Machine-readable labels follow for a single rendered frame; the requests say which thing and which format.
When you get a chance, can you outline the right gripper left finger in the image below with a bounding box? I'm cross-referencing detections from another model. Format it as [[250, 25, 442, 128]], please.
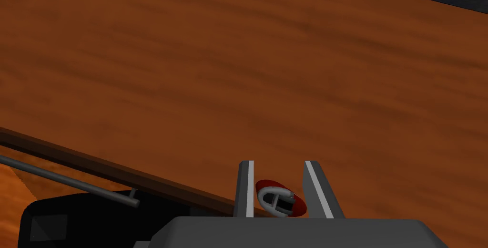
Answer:
[[233, 160, 255, 218]]

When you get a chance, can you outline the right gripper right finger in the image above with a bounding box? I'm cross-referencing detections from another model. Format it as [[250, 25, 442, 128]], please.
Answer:
[[304, 160, 346, 219]]

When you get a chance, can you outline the brown wooden cupboard door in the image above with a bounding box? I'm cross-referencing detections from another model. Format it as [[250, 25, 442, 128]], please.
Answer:
[[0, 0, 488, 248]]

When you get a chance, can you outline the black appliance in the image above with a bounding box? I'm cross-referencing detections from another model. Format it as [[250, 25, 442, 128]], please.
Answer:
[[17, 189, 235, 248]]

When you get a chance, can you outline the red and grey handle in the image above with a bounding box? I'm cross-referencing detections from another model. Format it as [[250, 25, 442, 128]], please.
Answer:
[[254, 179, 308, 218]]

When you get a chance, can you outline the grey bar handle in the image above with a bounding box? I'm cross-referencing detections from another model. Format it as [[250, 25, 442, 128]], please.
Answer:
[[0, 154, 141, 208]]

